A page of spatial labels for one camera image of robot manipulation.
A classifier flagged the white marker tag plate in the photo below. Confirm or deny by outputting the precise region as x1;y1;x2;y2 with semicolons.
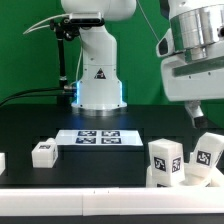
56;130;143;146

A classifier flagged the black cable bundle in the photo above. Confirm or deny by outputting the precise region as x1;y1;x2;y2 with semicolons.
0;84;77;108

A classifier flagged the white obstacle fence frame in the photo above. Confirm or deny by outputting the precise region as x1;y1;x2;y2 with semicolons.
0;151;224;217

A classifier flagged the black camera stand pole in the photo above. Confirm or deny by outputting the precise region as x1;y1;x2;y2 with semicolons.
50;19;80;106

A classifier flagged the black camera on stand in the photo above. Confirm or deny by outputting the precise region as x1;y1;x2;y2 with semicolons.
69;12;104;27

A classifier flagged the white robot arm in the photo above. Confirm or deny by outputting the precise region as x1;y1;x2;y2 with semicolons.
61;0;224;128

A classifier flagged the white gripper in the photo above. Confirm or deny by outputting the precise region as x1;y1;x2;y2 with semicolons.
161;55;224;128

